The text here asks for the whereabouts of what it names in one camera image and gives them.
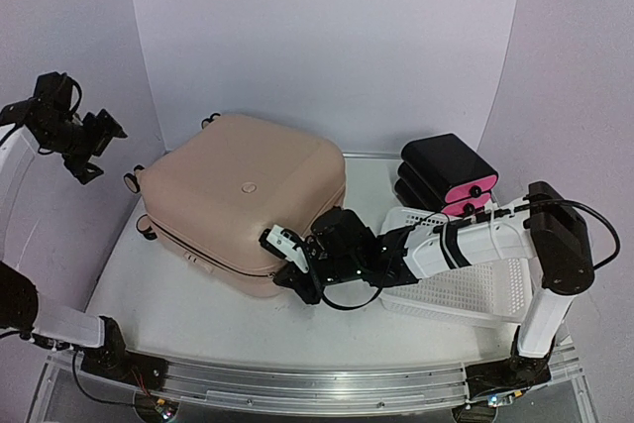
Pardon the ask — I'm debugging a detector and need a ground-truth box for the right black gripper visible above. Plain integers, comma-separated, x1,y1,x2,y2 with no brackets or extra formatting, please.
275,240,364,305

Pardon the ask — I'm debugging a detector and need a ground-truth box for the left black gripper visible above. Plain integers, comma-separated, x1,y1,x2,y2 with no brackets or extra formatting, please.
46,109,129,183

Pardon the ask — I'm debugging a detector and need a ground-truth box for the pink hard-shell suitcase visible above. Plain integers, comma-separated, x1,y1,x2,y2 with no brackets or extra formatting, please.
124,114,347,298

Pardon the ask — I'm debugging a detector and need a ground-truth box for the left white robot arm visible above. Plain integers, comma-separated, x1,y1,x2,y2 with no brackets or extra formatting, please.
1,71,133,380

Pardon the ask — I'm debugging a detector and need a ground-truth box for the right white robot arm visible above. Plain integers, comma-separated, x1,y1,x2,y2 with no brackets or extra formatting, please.
260,181,595,396

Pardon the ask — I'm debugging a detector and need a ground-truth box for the white perforated plastic basket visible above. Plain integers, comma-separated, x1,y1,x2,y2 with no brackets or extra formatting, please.
378,204,534,329

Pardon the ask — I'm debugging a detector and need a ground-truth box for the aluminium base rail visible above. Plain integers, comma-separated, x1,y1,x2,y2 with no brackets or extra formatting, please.
44,333,581,409

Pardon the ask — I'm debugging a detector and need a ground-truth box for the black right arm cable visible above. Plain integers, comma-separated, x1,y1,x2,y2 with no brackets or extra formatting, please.
405,197,622,313

